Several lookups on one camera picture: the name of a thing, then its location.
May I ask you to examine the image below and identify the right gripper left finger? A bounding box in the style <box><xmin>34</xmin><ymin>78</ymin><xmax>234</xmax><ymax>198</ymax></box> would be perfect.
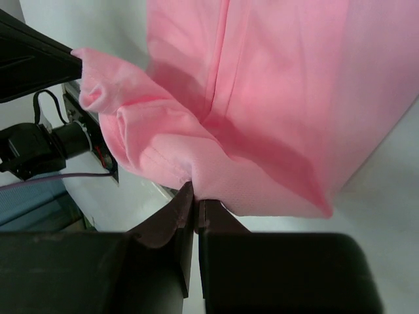
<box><xmin>1</xmin><ymin>183</ymin><xmax>194</xmax><ymax>313</ymax></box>

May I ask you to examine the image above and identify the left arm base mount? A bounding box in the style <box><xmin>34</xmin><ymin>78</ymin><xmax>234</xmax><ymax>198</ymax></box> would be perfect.
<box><xmin>1</xmin><ymin>83</ymin><xmax>119</xmax><ymax>182</ymax></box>

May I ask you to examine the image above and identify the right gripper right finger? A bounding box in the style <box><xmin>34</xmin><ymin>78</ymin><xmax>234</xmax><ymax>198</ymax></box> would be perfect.
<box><xmin>196</xmin><ymin>200</ymin><xmax>384</xmax><ymax>313</ymax></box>

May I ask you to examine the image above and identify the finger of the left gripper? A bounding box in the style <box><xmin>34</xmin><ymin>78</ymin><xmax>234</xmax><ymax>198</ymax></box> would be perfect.
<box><xmin>1</xmin><ymin>10</ymin><xmax>82</xmax><ymax>103</ymax></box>

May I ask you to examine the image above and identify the pink t shirt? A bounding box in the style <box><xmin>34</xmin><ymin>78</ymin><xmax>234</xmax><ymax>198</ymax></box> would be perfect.
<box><xmin>73</xmin><ymin>1</ymin><xmax>418</xmax><ymax>218</ymax></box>

